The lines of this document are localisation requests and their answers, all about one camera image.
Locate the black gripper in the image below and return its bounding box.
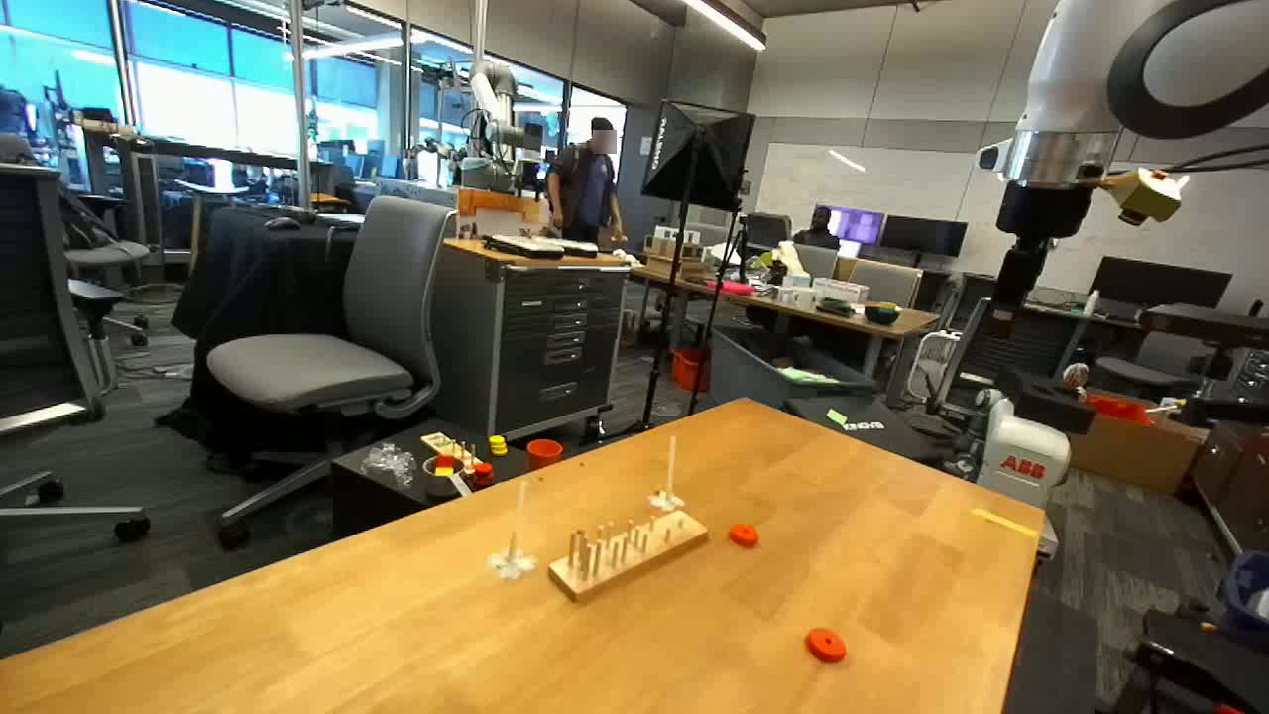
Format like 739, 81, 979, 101
990, 179, 1099, 332

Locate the wooden platform with pegs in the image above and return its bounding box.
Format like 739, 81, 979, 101
544, 507, 713, 603

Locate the black mesh office chair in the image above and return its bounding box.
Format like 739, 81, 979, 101
910, 295, 994, 414

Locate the wide black monitor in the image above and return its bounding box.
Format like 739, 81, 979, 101
1086, 256, 1236, 313

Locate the red object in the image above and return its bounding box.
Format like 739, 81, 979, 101
1086, 393, 1156, 429

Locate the purple lit monitor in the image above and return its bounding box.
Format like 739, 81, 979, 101
804, 204, 894, 256

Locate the cardboard box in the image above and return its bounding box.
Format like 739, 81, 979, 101
1067, 409, 1213, 502

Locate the long wooden desk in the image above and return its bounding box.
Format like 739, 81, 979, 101
632, 256, 943, 380

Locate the orange bucket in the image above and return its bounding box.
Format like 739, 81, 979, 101
668, 344, 713, 399

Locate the black softbox light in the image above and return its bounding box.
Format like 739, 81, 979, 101
638, 102, 763, 433

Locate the blue bin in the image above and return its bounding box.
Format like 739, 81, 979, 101
1223, 548, 1269, 638

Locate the clear plastic peg stand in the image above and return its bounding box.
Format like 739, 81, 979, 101
484, 474, 544, 589
645, 433, 690, 516

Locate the person in dark shirt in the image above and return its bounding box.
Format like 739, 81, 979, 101
544, 116, 626, 256

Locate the white tray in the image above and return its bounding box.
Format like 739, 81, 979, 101
479, 231, 608, 257

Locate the grey drawer cabinet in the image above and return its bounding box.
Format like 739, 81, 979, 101
433, 233, 636, 449

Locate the orange box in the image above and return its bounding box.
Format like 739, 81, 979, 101
454, 187, 546, 241

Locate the tan wooden strip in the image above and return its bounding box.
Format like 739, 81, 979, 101
415, 429, 488, 469

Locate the clear plastic piece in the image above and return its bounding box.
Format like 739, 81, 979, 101
360, 441, 425, 494

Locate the low black table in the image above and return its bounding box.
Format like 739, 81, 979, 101
331, 429, 532, 532

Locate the grey office chair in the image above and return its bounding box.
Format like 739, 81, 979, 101
201, 196, 456, 552

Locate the grey swivel chair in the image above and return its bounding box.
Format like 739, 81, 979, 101
56, 196, 156, 351

